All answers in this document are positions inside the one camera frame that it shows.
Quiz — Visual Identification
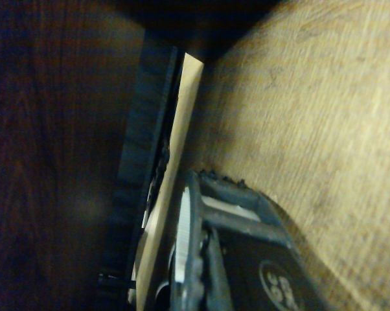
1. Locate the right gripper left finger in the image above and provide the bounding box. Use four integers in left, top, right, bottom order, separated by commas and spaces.
174, 188, 193, 283

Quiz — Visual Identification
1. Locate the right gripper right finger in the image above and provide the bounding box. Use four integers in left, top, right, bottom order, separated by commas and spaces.
168, 168, 330, 311

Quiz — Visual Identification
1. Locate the brown shoe rack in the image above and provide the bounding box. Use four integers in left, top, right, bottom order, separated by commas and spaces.
0, 0, 280, 311

